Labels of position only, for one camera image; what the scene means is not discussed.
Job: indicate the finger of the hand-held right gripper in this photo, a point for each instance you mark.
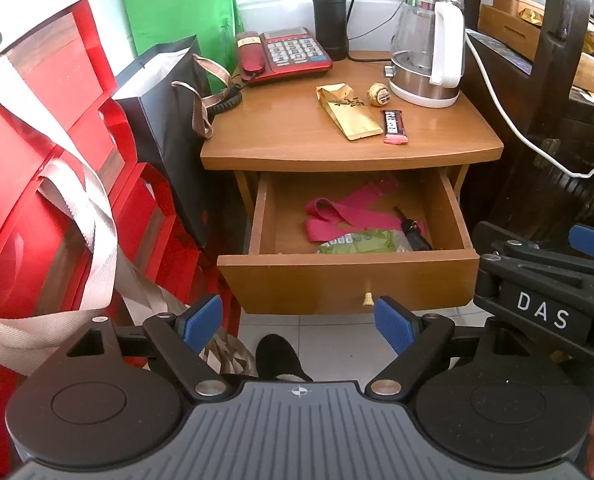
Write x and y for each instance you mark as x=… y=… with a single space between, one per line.
x=591 y=238
x=507 y=245

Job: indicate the large red gift bag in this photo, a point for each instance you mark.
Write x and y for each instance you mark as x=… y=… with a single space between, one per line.
x=32 y=125

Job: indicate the dark chocolate bar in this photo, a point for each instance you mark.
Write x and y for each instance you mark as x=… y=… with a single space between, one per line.
x=393 y=126

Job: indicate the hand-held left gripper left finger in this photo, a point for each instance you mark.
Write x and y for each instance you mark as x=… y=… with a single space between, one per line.
x=204 y=322

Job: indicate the glass electric kettle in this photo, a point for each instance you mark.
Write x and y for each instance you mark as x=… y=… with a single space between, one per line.
x=427 y=60

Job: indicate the beige patterned bag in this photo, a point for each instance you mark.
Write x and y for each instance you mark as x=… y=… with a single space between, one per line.
x=229 y=355

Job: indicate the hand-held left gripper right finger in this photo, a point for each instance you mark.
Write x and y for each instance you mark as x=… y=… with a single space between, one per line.
x=394 y=327

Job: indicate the wooden box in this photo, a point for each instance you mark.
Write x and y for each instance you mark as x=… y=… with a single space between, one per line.
x=512 y=27

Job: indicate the black gift bag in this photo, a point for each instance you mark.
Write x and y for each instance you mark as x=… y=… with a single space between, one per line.
x=167 y=125

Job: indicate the gold tea packet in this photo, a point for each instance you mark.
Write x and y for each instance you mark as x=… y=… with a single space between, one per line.
x=349 y=112
x=532 y=14

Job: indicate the wooden drawer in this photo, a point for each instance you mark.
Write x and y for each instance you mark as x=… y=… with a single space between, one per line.
x=347 y=280

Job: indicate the red telephone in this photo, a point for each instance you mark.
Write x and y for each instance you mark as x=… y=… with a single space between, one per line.
x=287 y=55

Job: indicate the dark wooden chair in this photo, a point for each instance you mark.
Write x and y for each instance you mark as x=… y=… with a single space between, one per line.
x=562 y=35

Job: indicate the wooden nightstand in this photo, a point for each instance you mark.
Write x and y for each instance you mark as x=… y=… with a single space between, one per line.
x=287 y=130

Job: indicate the black thermos bottle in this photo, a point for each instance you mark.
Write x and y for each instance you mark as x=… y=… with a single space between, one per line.
x=329 y=20

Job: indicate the gold foil chocolate ball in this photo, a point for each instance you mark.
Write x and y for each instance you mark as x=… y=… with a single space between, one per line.
x=378 y=95

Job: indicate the green snack packet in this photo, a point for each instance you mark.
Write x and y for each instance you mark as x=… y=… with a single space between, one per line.
x=362 y=242

